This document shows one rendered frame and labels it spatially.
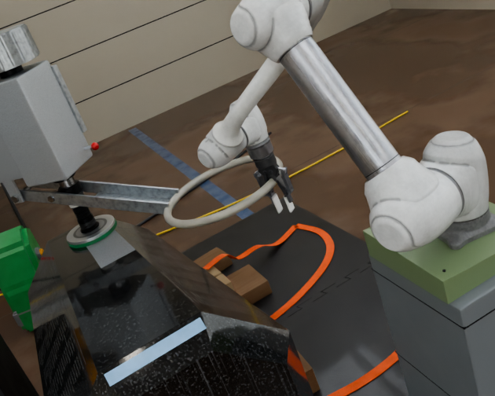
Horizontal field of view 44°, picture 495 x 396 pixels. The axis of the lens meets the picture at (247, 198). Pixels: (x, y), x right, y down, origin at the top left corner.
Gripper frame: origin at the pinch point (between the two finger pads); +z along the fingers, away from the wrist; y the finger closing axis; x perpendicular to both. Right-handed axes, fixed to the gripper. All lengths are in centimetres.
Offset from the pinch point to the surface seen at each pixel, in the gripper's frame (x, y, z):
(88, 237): 25, 80, -6
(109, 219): 11, 80, -6
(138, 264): 37, 43, -2
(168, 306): 57, 14, 0
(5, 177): 31, 99, -41
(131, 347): 75, 14, -1
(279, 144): -234, 159, 80
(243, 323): 49, -5, 13
